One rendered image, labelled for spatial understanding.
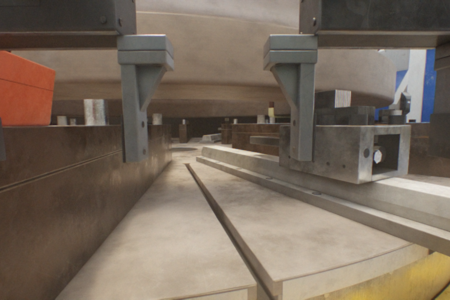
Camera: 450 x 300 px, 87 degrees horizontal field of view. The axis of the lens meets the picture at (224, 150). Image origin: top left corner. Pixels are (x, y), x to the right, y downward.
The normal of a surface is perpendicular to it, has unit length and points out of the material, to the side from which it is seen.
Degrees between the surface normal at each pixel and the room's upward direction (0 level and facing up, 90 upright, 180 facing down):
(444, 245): 90
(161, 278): 0
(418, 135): 90
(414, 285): 90
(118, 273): 0
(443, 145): 90
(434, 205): 71
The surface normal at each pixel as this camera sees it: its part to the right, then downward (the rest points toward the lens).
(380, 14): 0.02, 0.11
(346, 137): -0.89, 0.06
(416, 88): 0.44, 0.10
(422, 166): -0.64, 0.09
